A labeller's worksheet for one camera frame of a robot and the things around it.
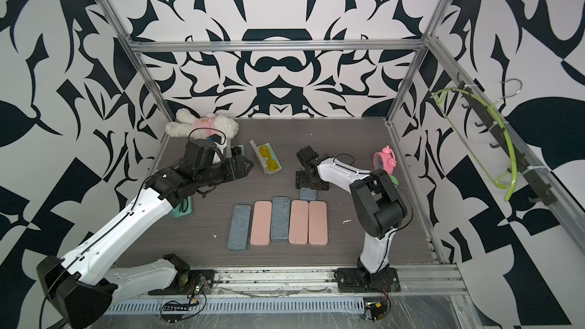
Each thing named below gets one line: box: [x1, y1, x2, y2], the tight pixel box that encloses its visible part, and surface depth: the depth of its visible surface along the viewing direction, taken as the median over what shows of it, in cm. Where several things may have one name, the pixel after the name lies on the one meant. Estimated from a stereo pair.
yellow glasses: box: [258, 144, 280, 172], surface depth 106 cm
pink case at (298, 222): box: [288, 199, 309, 246], surface depth 87 cm
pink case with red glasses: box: [250, 200, 273, 247], surface depth 85 cm
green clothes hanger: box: [430, 86, 518, 202], surface depth 55 cm
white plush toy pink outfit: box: [165, 108, 240, 140], surface depth 107 cm
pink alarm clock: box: [371, 145, 397, 175], surface depth 95 cm
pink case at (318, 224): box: [307, 200, 329, 247], surface depth 86 cm
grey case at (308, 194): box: [300, 187, 317, 204], surface depth 92 cm
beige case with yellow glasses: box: [249, 139, 284, 175], surface depth 104 cm
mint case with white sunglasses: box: [270, 196, 291, 242], surface depth 87 cm
